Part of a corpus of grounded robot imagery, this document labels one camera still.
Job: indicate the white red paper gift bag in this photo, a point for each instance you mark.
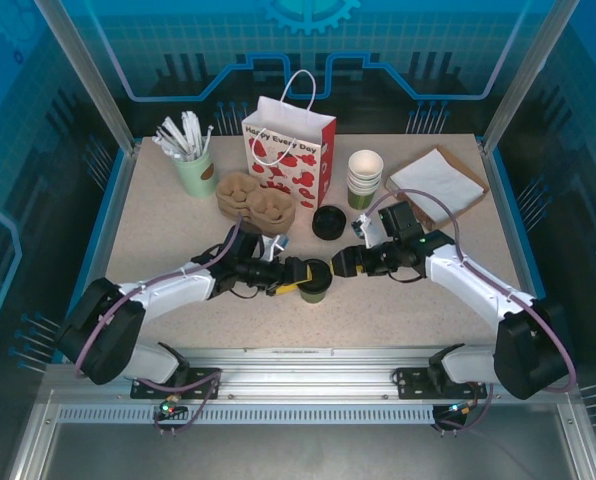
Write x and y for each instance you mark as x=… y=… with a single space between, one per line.
x=283 y=155

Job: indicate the stack of white napkins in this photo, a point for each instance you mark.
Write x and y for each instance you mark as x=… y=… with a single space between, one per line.
x=438 y=177

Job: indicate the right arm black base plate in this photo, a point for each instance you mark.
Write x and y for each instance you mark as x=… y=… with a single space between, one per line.
x=413 y=382

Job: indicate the brown pulp cup carrier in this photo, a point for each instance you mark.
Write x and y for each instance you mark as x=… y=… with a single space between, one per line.
x=238 y=187

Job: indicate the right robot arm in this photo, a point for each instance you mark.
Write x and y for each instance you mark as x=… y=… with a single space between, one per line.
x=468 y=285

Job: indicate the base led board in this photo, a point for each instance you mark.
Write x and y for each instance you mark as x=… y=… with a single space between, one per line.
x=170 y=409
x=459 y=409

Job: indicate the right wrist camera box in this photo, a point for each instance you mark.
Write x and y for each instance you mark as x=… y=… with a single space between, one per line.
x=365 y=230

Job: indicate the right base LED board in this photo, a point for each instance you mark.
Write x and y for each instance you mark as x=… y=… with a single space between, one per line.
x=459 y=409

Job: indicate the aluminium frame post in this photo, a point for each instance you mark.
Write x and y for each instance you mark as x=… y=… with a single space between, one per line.
x=93 y=80
x=523 y=80

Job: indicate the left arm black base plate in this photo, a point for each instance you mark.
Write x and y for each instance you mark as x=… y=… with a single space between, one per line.
x=145 y=389

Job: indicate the stack of green paper cups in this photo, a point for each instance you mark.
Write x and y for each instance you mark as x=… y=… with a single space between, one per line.
x=364 y=175

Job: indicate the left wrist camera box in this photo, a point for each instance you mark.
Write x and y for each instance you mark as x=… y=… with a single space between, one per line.
x=277 y=246

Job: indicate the aluminium mounting rail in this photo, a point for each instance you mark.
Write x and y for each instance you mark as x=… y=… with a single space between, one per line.
x=303 y=370

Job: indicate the left base LED board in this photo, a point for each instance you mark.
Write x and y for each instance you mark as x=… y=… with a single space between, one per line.
x=170 y=409

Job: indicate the mint green straw holder cup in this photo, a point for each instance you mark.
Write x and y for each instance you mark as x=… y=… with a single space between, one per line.
x=195 y=175

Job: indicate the green paper coffee cup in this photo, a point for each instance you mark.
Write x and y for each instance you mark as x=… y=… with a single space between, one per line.
x=312 y=296

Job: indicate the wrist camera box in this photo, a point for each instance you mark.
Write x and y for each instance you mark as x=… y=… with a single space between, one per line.
x=277 y=246
x=365 y=230

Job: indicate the white napkins on brown paper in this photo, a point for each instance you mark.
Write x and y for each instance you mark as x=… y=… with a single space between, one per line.
x=430 y=220

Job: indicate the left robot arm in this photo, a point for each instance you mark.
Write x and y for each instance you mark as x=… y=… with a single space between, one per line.
x=173 y=292

